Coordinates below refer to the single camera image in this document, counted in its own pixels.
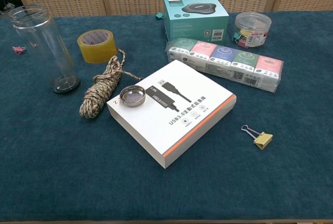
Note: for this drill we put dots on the small metal strainer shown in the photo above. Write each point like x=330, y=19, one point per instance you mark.
x=132, y=99

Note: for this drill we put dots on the multicolour tissue packet bundle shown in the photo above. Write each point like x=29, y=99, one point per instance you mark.
x=223, y=59

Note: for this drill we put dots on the teal speaker product box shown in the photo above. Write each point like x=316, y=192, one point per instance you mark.
x=192, y=24

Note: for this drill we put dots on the teal binder clip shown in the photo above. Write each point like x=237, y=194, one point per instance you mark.
x=158, y=16

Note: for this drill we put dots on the yellow packing tape roll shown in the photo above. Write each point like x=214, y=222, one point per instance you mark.
x=96, y=52

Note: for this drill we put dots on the tall clear glass bottle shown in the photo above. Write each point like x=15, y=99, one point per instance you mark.
x=65, y=84

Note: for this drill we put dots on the yellow binder clip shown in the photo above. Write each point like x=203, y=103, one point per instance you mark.
x=263, y=139

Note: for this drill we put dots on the dark blue table cloth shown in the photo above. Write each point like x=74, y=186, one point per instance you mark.
x=78, y=169

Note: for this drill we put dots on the clear jar of binder clips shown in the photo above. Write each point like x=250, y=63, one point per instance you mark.
x=253, y=26

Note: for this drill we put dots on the pink binder clip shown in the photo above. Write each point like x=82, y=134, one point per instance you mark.
x=18, y=50

